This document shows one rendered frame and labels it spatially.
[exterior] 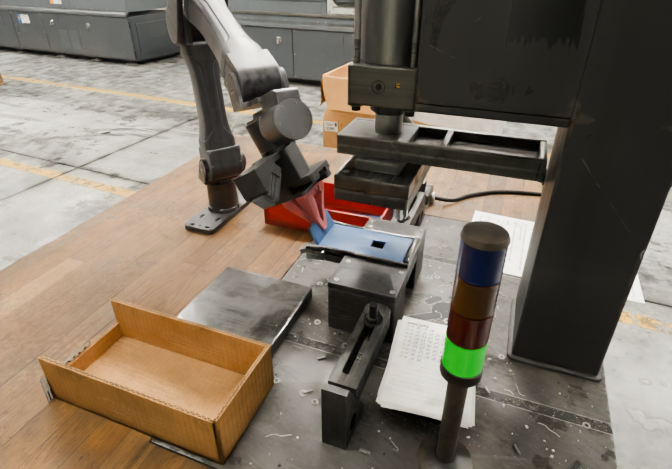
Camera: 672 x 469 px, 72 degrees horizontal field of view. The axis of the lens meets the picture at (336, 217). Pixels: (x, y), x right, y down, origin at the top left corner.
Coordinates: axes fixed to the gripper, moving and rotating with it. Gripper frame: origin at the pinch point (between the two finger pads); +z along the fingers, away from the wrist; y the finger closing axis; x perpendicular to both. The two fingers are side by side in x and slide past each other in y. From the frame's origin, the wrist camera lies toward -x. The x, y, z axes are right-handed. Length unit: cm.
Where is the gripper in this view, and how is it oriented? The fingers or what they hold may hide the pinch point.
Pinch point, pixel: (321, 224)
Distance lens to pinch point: 76.6
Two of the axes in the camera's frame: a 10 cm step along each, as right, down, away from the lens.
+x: 3.6, -4.6, 8.1
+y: 8.1, -2.8, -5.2
